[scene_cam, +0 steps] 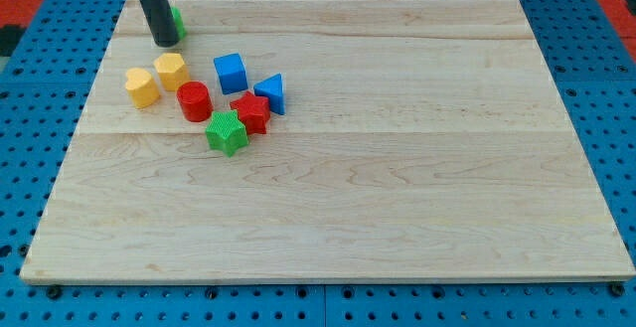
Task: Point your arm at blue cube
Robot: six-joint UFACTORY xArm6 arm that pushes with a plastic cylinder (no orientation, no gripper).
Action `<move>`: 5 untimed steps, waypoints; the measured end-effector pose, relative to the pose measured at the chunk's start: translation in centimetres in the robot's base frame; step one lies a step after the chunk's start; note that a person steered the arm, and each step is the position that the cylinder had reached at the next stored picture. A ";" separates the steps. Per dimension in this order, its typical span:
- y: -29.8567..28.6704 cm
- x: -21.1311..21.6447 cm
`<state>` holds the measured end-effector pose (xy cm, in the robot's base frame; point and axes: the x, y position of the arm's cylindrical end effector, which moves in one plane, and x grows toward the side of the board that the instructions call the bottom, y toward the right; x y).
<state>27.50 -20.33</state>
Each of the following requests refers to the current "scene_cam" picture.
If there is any black cylindrical robot arm rod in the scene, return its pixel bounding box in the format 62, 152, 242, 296
139, 0, 180, 48

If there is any blue cube block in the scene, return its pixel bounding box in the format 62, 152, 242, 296
213, 53, 248, 94

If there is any red star block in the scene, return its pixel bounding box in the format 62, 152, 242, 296
230, 91, 270, 135

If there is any blue triangle block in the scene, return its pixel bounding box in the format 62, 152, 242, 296
253, 74, 285, 115

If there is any green star block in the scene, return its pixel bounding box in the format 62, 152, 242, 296
205, 110, 249, 157

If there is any light wooden board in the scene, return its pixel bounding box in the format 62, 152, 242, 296
21, 0, 635, 285

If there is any red cylinder block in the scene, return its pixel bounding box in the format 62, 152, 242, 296
176, 81, 213, 122

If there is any yellow hexagon block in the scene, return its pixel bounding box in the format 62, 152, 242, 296
153, 53, 191, 91

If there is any green block behind rod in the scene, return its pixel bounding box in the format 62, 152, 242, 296
171, 7, 187, 40

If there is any yellow heart block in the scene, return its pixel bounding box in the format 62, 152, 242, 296
125, 68, 160, 109

